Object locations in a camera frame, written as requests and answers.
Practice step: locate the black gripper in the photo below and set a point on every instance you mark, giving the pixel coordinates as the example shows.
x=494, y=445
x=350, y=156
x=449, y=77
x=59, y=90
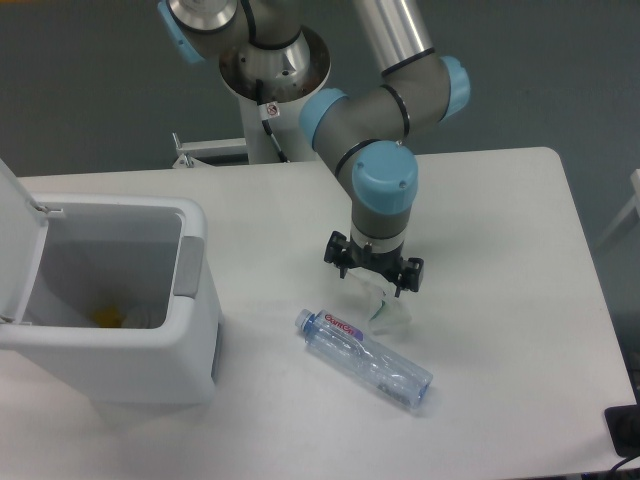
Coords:
x=382, y=256

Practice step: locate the white paper carton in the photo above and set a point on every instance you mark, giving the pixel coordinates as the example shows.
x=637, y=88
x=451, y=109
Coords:
x=386, y=313

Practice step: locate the clear plastic water bottle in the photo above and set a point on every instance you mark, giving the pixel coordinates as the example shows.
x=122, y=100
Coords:
x=352, y=352

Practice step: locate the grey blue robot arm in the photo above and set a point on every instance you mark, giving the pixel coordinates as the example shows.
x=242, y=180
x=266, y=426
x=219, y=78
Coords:
x=360, y=140

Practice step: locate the white trash can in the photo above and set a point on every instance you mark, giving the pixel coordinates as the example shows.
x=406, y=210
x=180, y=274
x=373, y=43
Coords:
x=147, y=257

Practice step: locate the yellow trash in bin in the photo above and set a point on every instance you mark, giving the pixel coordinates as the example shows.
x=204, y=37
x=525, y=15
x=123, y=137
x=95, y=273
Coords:
x=109, y=317

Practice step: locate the white trash can lid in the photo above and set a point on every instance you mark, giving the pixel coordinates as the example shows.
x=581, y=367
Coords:
x=24, y=227

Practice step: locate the black device at table edge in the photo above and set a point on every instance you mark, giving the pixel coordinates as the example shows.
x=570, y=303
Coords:
x=623, y=426

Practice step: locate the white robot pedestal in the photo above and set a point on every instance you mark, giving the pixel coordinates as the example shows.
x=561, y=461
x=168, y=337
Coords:
x=271, y=87

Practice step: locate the white frame at right edge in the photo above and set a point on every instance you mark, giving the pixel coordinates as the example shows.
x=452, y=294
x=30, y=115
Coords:
x=624, y=221

